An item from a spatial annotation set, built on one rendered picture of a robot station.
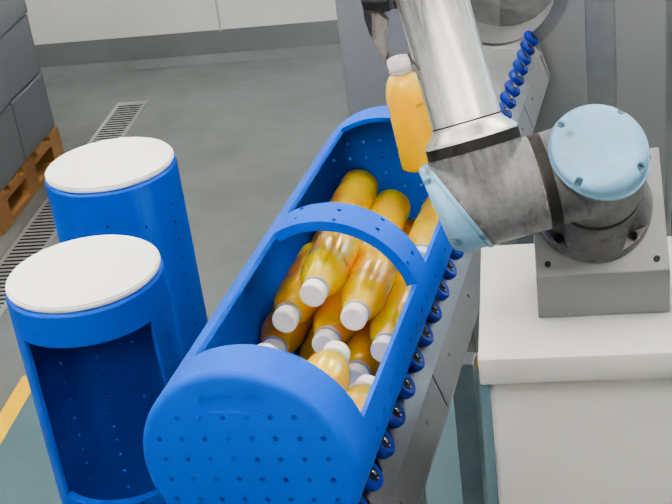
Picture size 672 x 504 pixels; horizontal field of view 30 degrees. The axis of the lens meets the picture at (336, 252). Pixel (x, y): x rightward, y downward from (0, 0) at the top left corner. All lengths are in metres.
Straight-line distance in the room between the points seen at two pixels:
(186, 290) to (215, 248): 1.87
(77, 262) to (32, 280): 0.09
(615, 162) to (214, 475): 0.62
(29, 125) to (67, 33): 1.56
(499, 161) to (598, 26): 1.25
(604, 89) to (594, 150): 1.27
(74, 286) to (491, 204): 0.96
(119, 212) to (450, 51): 1.27
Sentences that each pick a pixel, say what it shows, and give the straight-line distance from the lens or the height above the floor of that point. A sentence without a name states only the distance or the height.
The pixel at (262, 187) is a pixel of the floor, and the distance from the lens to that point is 5.08.
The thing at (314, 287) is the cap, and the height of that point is 1.16.
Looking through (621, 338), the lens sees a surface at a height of 1.15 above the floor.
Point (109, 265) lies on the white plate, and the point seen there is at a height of 1.04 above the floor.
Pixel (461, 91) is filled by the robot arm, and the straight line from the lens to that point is 1.48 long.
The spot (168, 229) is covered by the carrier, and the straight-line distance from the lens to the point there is 2.69.
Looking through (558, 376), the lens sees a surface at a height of 1.12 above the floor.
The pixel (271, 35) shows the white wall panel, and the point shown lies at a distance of 6.68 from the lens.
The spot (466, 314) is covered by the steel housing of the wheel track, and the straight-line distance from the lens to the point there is 2.28.
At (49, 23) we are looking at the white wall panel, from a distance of 6.98.
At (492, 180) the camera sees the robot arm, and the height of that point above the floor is 1.41.
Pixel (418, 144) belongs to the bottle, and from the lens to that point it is 2.11.
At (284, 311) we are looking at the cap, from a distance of 1.84.
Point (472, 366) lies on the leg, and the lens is 2.58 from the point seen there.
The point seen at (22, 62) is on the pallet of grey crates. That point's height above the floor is 0.51.
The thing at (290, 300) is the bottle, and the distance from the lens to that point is 1.87.
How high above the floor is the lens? 2.02
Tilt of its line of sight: 27 degrees down
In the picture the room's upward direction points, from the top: 8 degrees counter-clockwise
